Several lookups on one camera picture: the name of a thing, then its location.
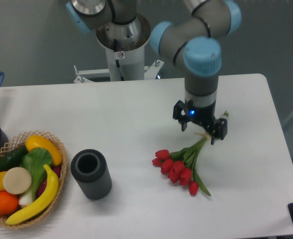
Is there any red tulip bouquet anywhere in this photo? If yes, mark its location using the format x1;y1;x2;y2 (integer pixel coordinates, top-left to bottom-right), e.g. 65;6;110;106
152;133;215;196

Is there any orange fruit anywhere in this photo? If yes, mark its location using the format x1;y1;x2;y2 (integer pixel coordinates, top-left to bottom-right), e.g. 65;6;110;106
0;191;18;215

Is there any yellow banana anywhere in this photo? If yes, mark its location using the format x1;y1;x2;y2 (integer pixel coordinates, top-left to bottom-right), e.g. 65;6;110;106
5;164;59;226

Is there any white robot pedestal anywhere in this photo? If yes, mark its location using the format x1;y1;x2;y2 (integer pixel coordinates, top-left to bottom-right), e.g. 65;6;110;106
74;46;164;83

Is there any yellow squash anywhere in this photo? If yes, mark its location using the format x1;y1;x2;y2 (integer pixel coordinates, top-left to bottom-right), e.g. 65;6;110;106
25;134;62;166

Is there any dark red vegetable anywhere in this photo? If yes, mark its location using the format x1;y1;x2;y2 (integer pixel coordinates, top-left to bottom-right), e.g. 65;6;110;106
37;166;61;198

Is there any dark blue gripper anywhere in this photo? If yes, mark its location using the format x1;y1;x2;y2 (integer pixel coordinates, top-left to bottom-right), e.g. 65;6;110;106
172;96;228;145

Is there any woven wicker basket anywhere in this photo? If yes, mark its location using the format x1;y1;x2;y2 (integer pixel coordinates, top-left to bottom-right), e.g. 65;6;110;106
0;130;67;230

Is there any green cucumber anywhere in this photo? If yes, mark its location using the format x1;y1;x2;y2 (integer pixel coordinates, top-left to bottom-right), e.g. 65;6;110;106
0;145;28;172

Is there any beige round slice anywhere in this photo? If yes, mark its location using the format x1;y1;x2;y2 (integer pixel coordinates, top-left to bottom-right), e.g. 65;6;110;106
2;167;31;195

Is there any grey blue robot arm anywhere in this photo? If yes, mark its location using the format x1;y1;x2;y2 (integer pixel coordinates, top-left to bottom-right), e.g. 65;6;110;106
66;0;242;141

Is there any green bok choy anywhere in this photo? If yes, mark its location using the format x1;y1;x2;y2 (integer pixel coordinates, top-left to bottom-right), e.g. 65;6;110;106
19;147;52;207

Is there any dark grey ribbed vase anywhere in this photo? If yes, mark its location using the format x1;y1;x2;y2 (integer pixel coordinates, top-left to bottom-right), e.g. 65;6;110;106
71;149;112;200

